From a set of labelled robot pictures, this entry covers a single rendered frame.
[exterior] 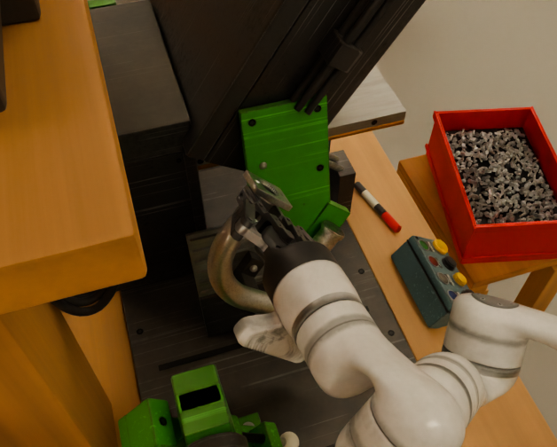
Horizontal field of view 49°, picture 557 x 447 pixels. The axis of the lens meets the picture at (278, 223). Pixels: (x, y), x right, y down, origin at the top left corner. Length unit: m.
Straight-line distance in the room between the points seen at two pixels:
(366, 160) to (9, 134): 0.94
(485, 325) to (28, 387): 0.48
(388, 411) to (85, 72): 0.31
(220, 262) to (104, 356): 0.38
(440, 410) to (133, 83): 0.61
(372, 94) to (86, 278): 0.76
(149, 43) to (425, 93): 2.04
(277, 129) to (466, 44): 2.47
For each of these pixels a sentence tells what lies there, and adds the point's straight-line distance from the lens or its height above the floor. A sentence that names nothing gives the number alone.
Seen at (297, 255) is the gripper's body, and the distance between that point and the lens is 0.57.
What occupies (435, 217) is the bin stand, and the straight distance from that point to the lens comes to 1.30.
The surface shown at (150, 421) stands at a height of 1.15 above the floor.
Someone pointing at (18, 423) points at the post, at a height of 1.19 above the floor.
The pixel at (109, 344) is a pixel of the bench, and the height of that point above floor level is 0.88.
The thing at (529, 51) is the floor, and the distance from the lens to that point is 3.26.
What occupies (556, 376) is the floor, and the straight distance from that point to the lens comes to 2.13.
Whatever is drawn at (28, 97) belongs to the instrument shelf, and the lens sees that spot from 0.40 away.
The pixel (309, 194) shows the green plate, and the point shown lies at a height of 1.13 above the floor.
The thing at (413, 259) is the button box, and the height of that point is 0.94.
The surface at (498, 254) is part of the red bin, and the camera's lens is 1.24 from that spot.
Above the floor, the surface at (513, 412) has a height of 0.90.
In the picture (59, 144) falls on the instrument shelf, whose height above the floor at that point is 1.54.
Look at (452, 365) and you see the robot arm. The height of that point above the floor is 1.27.
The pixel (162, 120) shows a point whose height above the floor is 1.24.
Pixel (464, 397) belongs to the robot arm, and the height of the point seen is 1.28.
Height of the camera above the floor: 1.78
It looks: 52 degrees down
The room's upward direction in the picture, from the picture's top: straight up
